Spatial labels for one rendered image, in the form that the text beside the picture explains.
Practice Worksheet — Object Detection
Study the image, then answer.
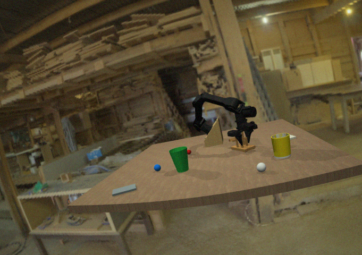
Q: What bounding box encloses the green cup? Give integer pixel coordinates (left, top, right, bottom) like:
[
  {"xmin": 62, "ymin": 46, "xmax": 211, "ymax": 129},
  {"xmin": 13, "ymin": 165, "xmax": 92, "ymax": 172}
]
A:
[{"xmin": 169, "ymin": 147, "xmax": 189, "ymax": 173}]

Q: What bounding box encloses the blue ball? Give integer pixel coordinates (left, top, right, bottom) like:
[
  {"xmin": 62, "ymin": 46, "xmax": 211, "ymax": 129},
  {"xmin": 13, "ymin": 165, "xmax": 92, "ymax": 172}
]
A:
[{"xmin": 154, "ymin": 164, "xmax": 161, "ymax": 171}]

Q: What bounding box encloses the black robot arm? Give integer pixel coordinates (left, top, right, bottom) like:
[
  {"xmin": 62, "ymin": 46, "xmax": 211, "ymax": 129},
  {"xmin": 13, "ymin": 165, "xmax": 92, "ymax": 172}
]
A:
[{"xmin": 192, "ymin": 92, "xmax": 257, "ymax": 135}]

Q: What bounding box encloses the yellow cup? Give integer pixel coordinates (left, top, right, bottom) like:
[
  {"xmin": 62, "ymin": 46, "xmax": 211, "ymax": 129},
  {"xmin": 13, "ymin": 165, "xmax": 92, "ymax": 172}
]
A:
[{"xmin": 271, "ymin": 133, "xmax": 291, "ymax": 159}]

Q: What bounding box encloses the white ball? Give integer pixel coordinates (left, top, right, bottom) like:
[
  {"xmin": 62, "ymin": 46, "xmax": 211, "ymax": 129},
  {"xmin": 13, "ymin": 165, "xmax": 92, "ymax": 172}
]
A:
[{"xmin": 257, "ymin": 163, "xmax": 266, "ymax": 172}]

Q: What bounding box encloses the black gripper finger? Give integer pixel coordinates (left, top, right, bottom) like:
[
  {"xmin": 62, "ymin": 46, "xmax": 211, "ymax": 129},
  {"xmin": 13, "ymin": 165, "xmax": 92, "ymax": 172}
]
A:
[
  {"xmin": 235, "ymin": 134, "xmax": 243, "ymax": 146},
  {"xmin": 244, "ymin": 131, "xmax": 253, "ymax": 143}
]

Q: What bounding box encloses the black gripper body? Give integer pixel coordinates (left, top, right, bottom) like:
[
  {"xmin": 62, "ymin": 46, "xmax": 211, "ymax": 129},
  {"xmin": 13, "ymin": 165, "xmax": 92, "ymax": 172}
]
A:
[{"xmin": 227, "ymin": 118, "xmax": 258, "ymax": 137}]

